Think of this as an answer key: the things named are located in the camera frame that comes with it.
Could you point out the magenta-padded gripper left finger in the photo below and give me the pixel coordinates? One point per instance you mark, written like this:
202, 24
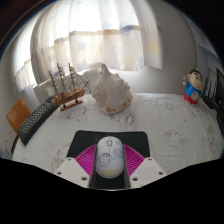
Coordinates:
71, 171

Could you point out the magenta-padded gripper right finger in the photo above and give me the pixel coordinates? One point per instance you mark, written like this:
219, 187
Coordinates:
148, 171

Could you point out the white cartoon-print computer mouse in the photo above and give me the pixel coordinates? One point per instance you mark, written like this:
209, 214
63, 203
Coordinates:
109, 156

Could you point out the black mouse pad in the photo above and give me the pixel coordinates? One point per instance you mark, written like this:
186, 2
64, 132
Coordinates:
83, 141

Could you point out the white printed tablecloth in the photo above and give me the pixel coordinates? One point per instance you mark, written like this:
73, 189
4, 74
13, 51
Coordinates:
166, 133

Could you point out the black keyboard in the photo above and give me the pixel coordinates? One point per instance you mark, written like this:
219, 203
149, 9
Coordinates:
35, 120

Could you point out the wooden model sailing ship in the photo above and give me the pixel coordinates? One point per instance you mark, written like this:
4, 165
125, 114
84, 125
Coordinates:
68, 96

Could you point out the orange wooden chair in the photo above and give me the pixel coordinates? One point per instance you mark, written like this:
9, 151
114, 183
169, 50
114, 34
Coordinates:
17, 115

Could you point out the white radiator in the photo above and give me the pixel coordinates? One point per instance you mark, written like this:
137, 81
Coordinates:
41, 90

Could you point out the large white conch shell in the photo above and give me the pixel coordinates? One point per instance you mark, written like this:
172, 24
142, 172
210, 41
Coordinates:
111, 91

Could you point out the cartoon boy figurine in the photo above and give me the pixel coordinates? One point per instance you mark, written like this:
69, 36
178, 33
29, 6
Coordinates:
193, 88

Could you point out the white shelf unit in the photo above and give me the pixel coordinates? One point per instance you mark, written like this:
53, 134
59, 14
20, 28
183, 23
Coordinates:
206, 53

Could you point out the white star-print curtain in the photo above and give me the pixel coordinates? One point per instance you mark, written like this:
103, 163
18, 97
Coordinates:
100, 36

